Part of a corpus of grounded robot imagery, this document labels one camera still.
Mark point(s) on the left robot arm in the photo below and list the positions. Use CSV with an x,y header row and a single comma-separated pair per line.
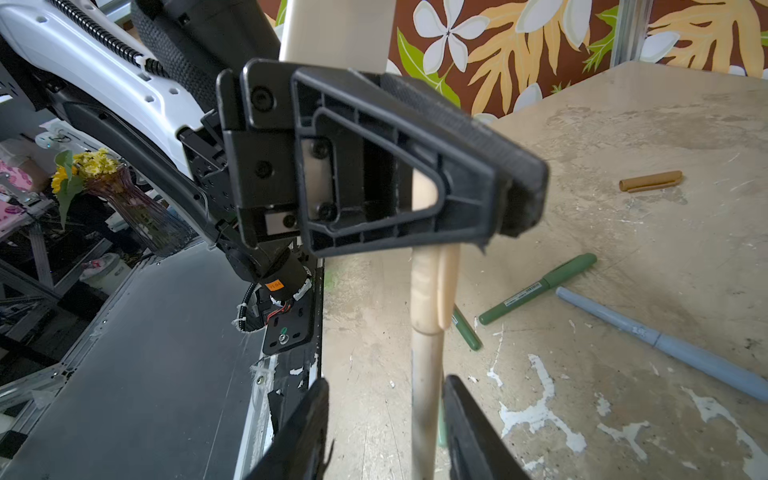
x,y
151,96

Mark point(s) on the vase with yellow flowers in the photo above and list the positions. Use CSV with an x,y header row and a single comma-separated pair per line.
x,y
100,175

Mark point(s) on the beige pen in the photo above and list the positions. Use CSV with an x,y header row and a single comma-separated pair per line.
x,y
434,275

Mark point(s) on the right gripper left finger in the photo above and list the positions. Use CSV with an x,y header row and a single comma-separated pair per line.
x,y
299,449

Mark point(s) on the dark green pen lower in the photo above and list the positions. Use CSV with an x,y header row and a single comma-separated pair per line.
x,y
466,330

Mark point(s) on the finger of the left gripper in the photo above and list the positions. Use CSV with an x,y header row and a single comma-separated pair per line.
x,y
385,162

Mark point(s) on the light blue pen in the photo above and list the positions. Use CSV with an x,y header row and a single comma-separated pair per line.
x,y
696,357

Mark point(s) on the light green pen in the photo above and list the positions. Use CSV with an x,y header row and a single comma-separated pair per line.
x,y
442,439

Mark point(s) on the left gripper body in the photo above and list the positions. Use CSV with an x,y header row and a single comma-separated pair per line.
x,y
256,108

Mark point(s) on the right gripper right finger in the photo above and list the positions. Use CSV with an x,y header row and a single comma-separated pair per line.
x,y
476,451

